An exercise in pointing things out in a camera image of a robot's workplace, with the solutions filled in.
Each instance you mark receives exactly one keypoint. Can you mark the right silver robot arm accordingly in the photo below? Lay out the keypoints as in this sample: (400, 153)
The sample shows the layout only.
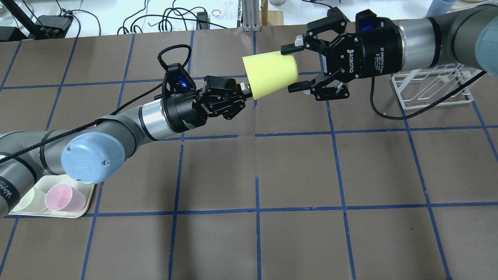
(467, 37)

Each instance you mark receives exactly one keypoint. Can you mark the cream cup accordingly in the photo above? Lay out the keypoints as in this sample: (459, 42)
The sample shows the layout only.
(33, 201)

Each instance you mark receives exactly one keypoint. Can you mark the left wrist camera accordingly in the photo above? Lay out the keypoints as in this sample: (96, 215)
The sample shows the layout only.
(176, 79)

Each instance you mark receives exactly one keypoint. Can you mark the white wire cup rack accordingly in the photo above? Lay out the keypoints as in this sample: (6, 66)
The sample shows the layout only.
(417, 89)

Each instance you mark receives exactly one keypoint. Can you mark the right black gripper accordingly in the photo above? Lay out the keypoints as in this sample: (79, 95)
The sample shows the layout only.
(375, 50)

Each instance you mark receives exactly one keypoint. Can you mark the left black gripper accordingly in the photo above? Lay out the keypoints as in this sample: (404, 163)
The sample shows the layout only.
(182, 111)

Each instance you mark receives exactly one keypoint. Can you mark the black monitor stand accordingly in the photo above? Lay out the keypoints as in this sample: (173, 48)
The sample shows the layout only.
(39, 27)

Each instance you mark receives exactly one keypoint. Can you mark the blue cup on side table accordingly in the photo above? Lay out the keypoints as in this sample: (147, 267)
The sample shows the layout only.
(438, 7)

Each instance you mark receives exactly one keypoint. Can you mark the pink cup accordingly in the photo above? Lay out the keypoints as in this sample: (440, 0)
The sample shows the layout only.
(63, 197)

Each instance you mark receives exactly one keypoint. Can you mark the yellow ikea cup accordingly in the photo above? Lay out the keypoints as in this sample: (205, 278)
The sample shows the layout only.
(270, 72)

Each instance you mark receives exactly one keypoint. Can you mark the beige cup tray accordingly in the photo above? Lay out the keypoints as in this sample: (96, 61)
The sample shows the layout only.
(46, 182)

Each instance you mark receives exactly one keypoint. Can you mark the wooden mug tree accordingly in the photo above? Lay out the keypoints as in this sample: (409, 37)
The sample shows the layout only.
(270, 17)

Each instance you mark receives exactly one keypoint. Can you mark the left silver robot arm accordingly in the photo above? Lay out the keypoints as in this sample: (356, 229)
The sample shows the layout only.
(95, 151)

